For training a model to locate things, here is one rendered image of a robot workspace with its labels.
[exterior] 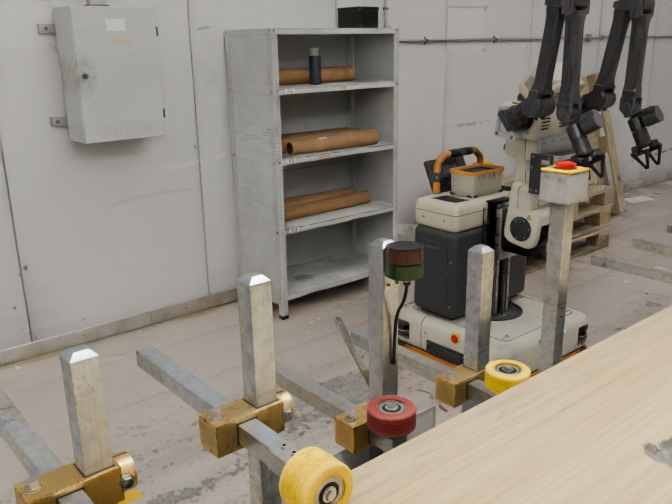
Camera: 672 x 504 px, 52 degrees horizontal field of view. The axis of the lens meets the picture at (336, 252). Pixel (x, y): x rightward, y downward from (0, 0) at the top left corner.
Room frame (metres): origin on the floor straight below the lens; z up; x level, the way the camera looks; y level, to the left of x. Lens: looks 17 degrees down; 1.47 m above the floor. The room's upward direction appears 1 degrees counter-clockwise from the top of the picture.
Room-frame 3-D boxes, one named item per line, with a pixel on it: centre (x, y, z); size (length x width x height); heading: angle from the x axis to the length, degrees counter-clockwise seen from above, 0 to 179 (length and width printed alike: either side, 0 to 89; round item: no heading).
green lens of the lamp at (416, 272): (1.04, -0.11, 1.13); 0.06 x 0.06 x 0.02
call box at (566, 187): (1.40, -0.47, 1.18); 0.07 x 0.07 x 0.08; 40
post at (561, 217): (1.40, -0.47, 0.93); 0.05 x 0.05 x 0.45; 40
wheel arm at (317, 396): (1.16, 0.04, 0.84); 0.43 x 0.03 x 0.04; 40
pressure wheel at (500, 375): (1.13, -0.30, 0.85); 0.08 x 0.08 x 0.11
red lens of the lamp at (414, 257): (1.04, -0.11, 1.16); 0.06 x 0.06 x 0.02
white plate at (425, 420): (1.12, -0.08, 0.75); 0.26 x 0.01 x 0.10; 130
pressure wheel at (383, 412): (1.00, -0.09, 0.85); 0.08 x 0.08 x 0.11
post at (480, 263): (1.24, -0.27, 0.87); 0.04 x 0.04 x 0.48; 40
